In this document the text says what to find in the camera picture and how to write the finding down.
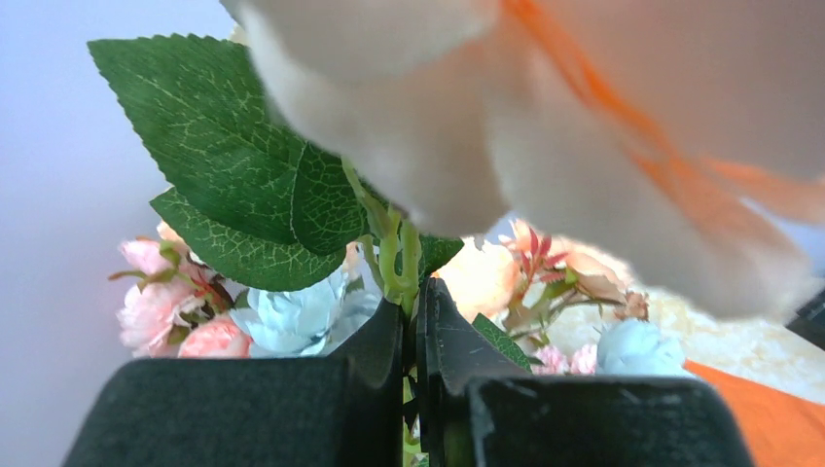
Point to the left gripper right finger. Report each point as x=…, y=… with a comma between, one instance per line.
x=479, y=407

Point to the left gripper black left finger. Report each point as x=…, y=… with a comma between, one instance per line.
x=342, y=409

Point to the blue flower stem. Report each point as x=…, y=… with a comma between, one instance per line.
x=313, y=321

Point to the peach flower stem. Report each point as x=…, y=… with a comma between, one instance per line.
x=526, y=280
x=676, y=134

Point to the orange wrapping paper sheet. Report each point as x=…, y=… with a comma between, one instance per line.
x=780, y=429

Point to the orange paper flower bouquet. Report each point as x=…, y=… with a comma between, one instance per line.
x=632, y=347

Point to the pink and white flower stems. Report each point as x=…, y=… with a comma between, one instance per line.
x=178, y=306

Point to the black white chessboard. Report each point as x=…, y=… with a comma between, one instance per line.
x=808, y=323

